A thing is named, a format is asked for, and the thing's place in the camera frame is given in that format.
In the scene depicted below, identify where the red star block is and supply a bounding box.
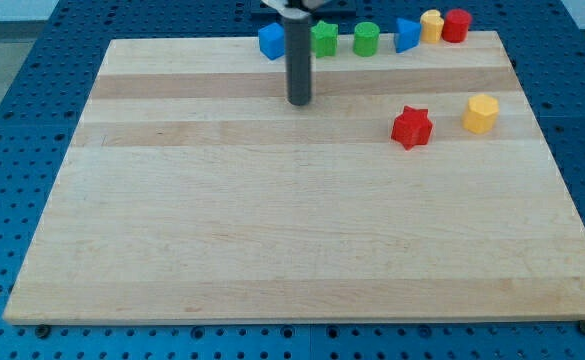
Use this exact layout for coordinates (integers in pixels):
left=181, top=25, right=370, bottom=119
left=390, top=105, right=433, bottom=151

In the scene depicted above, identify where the silver robot end mount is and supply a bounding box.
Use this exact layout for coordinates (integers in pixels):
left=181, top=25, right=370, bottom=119
left=261, top=0, right=331, bottom=14

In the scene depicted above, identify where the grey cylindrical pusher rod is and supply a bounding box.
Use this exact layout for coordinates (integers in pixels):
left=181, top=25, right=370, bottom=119
left=283, top=10, right=312, bottom=106

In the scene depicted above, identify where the yellow heart block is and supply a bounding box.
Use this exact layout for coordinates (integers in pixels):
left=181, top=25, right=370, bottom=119
left=420, top=9, right=444, bottom=44

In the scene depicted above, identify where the wooden board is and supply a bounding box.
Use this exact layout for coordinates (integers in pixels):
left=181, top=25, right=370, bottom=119
left=3, top=31, right=585, bottom=326

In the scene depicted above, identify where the blue triangle block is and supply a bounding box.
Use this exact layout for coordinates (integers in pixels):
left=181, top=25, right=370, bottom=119
left=394, top=18, right=421, bottom=53

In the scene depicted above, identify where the blue cube block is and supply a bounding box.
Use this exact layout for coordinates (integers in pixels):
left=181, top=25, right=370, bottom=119
left=258, top=22, right=285, bottom=60

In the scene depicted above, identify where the green cylinder block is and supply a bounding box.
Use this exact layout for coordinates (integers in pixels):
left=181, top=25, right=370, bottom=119
left=353, top=22, right=380, bottom=57

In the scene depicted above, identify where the yellow hexagon block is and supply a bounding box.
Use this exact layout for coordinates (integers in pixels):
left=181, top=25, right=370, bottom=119
left=462, top=94, right=499, bottom=134

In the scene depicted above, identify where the green star block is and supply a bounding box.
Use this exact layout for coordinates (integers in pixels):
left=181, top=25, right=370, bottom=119
left=311, top=20, right=338, bottom=58

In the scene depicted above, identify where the red cylinder block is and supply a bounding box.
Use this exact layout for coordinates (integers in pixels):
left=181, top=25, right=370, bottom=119
left=442, top=8, right=473, bottom=43

